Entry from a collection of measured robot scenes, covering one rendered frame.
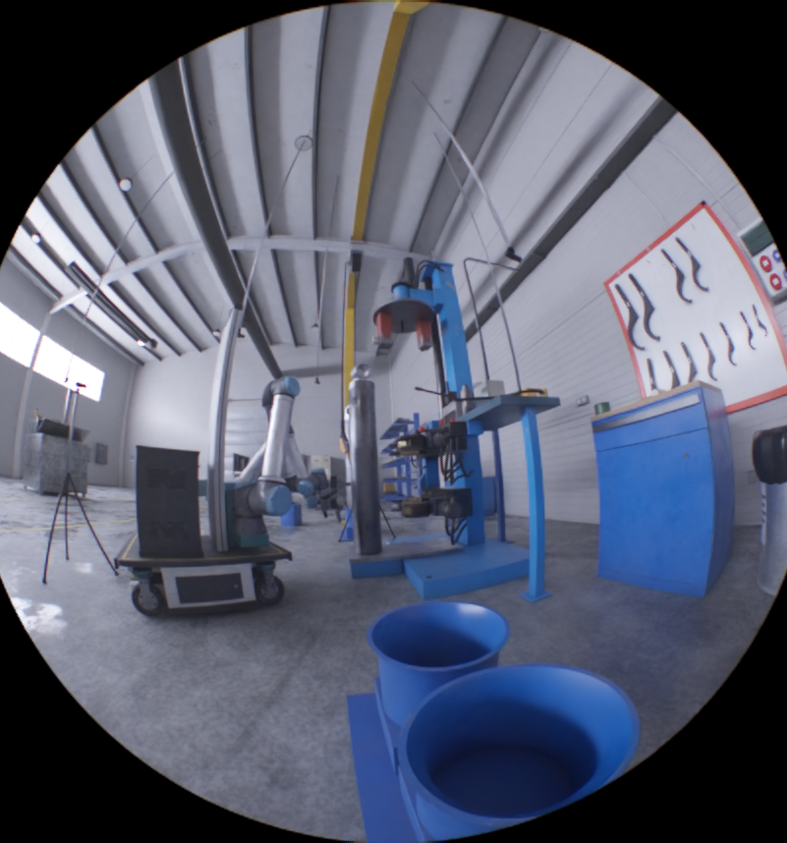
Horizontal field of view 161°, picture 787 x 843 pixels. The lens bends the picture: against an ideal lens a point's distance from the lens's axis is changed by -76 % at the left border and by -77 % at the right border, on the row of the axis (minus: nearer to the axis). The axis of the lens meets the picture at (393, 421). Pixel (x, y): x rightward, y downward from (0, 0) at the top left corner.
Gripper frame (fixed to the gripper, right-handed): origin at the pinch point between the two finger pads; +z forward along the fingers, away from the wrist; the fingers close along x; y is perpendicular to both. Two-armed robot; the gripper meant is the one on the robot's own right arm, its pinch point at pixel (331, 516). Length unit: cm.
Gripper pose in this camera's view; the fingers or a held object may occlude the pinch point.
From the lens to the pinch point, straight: 185.0
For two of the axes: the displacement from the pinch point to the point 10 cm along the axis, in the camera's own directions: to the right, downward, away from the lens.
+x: 8.0, -0.5, -5.9
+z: 2.0, 9.6, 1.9
